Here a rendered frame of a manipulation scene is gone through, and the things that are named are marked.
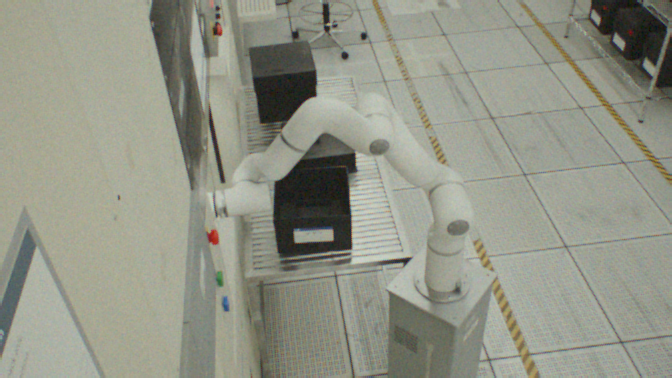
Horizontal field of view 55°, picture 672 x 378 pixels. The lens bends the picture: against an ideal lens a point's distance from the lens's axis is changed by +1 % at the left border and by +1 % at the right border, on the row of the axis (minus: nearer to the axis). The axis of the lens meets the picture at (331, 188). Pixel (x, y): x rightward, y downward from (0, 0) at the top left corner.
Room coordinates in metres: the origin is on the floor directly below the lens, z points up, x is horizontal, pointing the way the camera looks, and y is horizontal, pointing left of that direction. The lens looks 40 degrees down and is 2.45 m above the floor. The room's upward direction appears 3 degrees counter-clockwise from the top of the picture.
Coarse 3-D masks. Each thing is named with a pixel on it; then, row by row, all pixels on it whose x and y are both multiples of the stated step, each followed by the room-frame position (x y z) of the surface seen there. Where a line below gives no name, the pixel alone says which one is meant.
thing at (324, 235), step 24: (312, 168) 1.91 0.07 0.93; (336, 168) 1.91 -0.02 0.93; (288, 192) 1.91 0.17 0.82; (312, 192) 1.91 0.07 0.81; (336, 192) 1.91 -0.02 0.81; (288, 216) 1.83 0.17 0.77; (312, 216) 1.82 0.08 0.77; (336, 216) 1.64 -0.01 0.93; (288, 240) 1.64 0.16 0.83; (312, 240) 1.64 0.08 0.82; (336, 240) 1.64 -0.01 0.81
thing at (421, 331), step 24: (408, 264) 1.55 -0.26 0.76; (408, 288) 1.44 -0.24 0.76; (480, 288) 1.42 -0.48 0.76; (408, 312) 1.40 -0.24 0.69; (432, 312) 1.33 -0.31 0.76; (456, 312) 1.33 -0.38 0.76; (480, 312) 1.42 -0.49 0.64; (408, 336) 1.39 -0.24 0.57; (432, 336) 1.33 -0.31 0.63; (456, 336) 1.29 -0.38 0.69; (480, 336) 1.45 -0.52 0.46; (408, 360) 1.39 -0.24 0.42; (432, 360) 1.33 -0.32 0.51; (456, 360) 1.30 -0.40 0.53
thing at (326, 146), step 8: (320, 136) 2.21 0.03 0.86; (328, 136) 2.21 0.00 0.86; (320, 144) 2.16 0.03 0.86; (328, 144) 2.15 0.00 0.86; (336, 144) 2.15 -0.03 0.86; (344, 144) 2.15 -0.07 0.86; (312, 152) 2.11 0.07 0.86; (320, 152) 2.10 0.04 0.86; (328, 152) 2.10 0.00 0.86; (336, 152) 2.10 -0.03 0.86; (344, 152) 2.09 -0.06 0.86; (352, 152) 2.09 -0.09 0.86; (304, 160) 2.06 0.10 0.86; (312, 160) 2.07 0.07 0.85; (320, 160) 2.07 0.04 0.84; (328, 160) 2.07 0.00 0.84; (336, 160) 2.08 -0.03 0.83; (344, 160) 2.08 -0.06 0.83; (352, 160) 2.09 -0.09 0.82; (296, 168) 2.06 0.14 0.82; (304, 168) 2.06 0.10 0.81; (352, 168) 2.09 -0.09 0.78
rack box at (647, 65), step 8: (656, 32) 3.70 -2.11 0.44; (664, 32) 3.70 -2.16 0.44; (648, 40) 3.68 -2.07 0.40; (656, 40) 3.61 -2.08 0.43; (648, 48) 3.65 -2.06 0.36; (656, 48) 3.58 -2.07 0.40; (648, 56) 3.63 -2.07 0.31; (656, 56) 3.54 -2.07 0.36; (664, 56) 3.47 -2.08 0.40; (640, 64) 3.70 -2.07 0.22; (648, 64) 3.60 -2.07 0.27; (656, 64) 3.50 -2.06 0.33; (664, 64) 3.45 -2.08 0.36; (648, 72) 3.58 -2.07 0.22; (664, 72) 3.45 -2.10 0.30; (664, 80) 3.45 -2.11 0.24
